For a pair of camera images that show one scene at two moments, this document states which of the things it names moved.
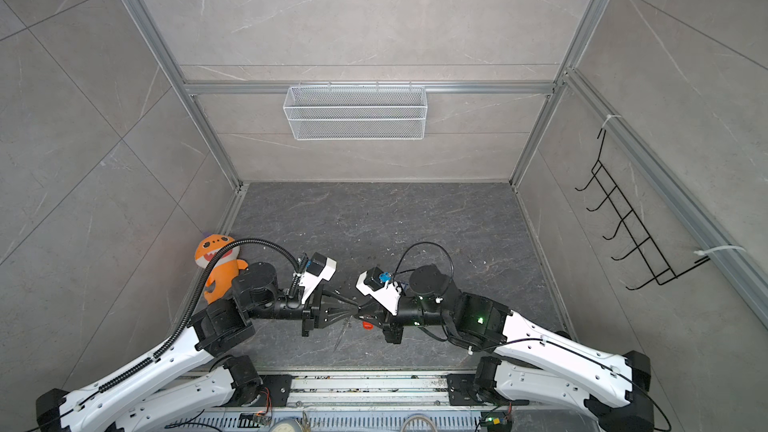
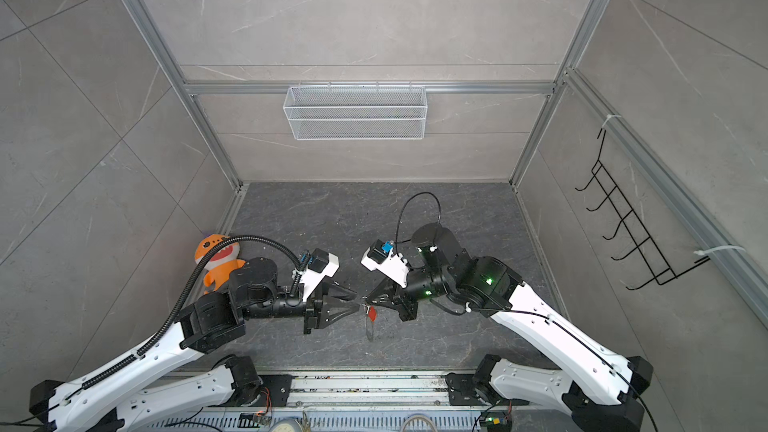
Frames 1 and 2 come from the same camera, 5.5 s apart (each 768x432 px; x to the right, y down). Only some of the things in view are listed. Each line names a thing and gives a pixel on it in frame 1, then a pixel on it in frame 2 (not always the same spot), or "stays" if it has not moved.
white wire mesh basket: (349, 113) stays
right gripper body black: (394, 327) -> (408, 299)
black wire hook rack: (643, 244) stays
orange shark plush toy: (225, 271) stays
